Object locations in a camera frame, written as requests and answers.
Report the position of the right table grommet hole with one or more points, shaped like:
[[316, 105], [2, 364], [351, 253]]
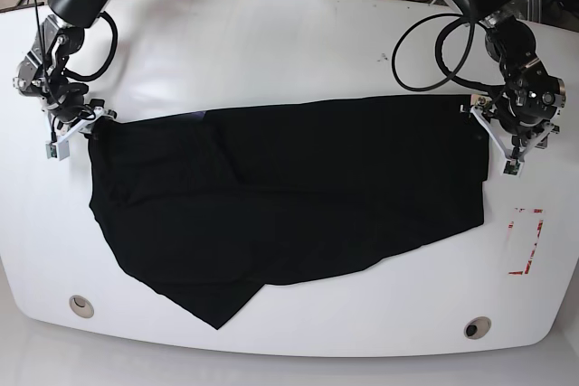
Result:
[[477, 328]]

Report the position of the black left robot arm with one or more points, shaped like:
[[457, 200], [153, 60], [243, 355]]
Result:
[[508, 41]]

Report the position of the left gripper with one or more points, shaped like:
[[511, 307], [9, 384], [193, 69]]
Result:
[[530, 97]]

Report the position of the black t-shirt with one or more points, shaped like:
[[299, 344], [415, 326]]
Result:
[[207, 208]]

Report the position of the table grommet hole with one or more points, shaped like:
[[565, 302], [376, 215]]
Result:
[[477, 328], [81, 307]]

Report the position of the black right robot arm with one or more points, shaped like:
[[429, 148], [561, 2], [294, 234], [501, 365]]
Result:
[[62, 32]]

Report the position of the red tape rectangle marking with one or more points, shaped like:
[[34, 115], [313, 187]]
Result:
[[524, 232]]

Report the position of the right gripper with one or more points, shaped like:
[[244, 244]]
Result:
[[60, 90]]

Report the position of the left table grommet hole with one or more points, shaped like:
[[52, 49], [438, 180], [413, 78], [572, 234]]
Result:
[[81, 307]]

